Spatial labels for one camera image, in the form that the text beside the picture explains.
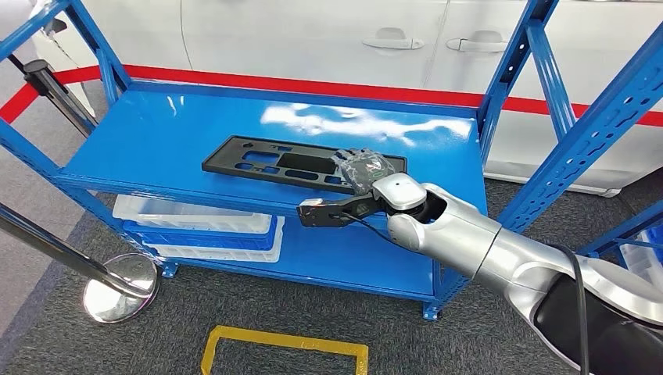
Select chrome stanchion post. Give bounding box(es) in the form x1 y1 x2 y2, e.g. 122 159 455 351
23 58 99 138
0 202 160 325

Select blue metal shelf rack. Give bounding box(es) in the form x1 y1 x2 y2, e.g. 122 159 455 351
577 198 663 260
0 0 663 322

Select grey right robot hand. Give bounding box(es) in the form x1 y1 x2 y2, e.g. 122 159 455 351
331 148 397 197

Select yellow floor tape square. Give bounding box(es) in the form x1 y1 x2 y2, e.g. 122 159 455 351
200 324 370 375

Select red barrier belt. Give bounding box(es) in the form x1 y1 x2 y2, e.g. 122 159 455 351
0 64 663 128

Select white car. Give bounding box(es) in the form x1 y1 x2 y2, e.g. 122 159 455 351
28 0 663 198

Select black plastic panel part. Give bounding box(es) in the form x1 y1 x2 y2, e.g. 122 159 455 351
201 135 409 197

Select blue plastic bin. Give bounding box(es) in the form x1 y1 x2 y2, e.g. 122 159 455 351
644 222 663 249

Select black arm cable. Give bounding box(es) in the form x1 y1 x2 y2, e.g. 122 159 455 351
549 243 592 375

